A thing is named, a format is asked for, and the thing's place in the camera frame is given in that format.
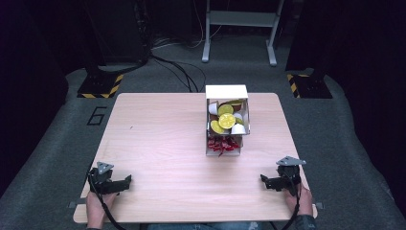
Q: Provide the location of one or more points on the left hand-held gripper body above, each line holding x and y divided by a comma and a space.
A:
103, 179

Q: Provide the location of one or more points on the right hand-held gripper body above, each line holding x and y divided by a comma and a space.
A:
289, 174

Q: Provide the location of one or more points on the person's left hand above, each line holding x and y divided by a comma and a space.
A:
97, 207

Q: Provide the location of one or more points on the person's right hand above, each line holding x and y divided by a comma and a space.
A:
303, 201

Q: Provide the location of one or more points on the pile of red chili peppers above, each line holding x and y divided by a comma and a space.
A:
223, 144

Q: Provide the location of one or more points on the pile of yellow-lidded white capsules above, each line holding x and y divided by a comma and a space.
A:
227, 120

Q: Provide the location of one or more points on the black base with yellow stripes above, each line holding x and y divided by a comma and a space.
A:
100, 85
311, 86

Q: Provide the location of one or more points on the white two-tier cardboard box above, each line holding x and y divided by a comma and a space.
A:
226, 92

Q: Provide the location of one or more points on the dark equipment cabinet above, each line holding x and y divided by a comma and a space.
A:
115, 32

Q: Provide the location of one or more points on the white metal stand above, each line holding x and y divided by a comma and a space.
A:
242, 19

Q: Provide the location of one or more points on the grey table bracket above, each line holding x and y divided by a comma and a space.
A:
76, 203
319, 205

